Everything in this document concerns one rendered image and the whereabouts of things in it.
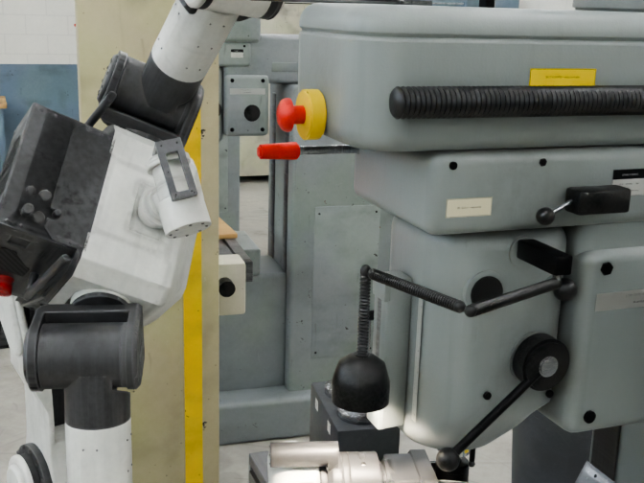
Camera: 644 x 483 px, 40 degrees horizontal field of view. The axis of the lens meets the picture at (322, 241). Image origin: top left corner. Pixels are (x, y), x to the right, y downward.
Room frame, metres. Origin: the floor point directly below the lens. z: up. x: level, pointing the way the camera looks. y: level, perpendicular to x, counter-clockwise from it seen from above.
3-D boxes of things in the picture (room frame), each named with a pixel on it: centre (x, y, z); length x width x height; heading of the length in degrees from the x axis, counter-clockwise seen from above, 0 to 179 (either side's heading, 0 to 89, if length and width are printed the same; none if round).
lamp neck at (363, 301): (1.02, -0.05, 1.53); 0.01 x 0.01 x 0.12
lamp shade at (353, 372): (1.02, -0.05, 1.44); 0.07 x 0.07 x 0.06
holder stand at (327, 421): (1.58, -0.07, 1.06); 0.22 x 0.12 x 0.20; 14
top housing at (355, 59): (1.15, -0.21, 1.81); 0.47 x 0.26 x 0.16; 111
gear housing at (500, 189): (1.16, -0.24, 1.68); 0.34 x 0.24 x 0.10; 111
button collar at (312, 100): (1.07, 0.02, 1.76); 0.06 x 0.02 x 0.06; 21
